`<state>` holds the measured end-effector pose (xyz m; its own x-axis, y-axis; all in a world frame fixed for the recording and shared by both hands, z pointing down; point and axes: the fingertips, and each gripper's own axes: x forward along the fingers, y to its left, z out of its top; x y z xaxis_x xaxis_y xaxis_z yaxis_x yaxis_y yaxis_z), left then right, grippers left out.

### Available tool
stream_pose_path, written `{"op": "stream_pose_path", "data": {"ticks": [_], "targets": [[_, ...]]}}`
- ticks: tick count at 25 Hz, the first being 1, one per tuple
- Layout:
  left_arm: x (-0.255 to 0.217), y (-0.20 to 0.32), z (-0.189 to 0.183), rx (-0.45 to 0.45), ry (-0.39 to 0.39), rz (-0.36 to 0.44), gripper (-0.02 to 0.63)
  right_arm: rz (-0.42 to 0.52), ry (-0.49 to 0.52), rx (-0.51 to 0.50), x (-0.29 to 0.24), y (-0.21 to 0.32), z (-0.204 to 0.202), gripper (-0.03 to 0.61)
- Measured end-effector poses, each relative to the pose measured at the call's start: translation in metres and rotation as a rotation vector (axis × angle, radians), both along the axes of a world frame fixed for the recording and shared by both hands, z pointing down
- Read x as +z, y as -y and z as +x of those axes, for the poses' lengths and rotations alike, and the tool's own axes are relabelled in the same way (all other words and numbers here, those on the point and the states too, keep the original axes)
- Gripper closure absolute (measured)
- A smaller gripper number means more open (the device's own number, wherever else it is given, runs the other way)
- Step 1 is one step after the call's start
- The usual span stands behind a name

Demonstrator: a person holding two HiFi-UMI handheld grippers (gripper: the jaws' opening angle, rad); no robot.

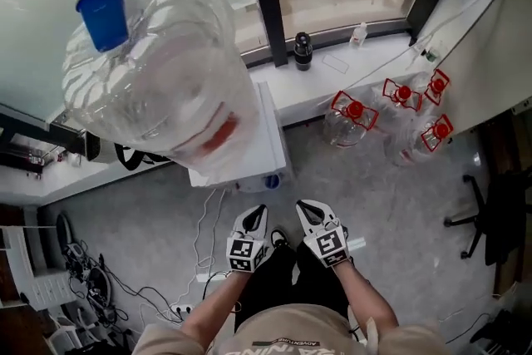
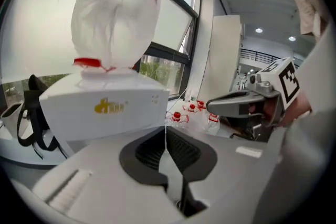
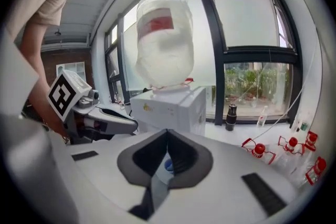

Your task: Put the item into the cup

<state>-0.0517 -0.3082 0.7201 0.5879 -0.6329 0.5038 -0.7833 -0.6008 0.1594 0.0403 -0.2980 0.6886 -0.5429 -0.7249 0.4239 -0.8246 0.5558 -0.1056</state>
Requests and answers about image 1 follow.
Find round black device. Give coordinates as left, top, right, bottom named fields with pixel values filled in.
left=86, top=264, right=114, bottom=309

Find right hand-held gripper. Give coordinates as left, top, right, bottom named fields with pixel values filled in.
left=295, top=199, right=351, bottom=269

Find blue plastic cup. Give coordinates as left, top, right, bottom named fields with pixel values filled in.
left=75, top=0, right=131, bottom=53

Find person's beige shirt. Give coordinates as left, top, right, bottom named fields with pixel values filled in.
left=131, top=304, right=455, bottom=355

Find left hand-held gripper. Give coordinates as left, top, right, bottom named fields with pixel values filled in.
left=225, top=204, right=270, bottom=274

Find person's white black shoe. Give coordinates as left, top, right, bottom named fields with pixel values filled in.
left=268, top=227, right=291, bottom=251

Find person's black trousers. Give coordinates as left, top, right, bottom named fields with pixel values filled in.
left=234, top=243, right=355, bottom=330

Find black thermos bottle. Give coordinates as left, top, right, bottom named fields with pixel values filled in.
left=293, top=32, right=314, bottom=72

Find tangle of black cables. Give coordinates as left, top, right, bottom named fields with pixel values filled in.
left=62, top=240, right=186, bottom=346

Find black office chair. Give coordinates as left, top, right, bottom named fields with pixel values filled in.
left=442, top=169, right=532, bottom=268

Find person's right forearm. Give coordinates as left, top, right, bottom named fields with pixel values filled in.
left=331, top=260, right=401, bottom=340

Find clear flat plastic sheet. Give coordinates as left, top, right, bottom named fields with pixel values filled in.
left=321, top=53, right=350, bottom=76

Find person's left forearm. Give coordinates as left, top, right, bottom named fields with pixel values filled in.
left=179, top=269, right=251, bottom=344

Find white shelf rack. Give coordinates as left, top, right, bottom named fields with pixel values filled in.
left=0, top=224, right=81, bottom=313

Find large clear water bottle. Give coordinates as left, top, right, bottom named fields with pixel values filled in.
left=61, top=0, right=262, bottom=172

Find clear jug with red cap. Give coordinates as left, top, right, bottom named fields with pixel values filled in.
left=422, top=67, right=451, bottom=106
left=323, top=90, right=380, bottom=149
left=409, top=113, right=455, bottom=164
left=375, top=77, right=424, bottom=168

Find white water dispenser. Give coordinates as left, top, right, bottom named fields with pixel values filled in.
left=186, top=80, right=293, bottom=195

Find long white cable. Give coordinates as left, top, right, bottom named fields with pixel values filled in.
left=343, top=0, right=515, bottom=93

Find small clear bottle red label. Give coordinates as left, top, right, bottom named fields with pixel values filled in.
left=349, top=21, right=369, bottom=49

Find thin white power cable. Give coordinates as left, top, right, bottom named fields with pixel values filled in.
left=180, top=187, right=229, bottom=307

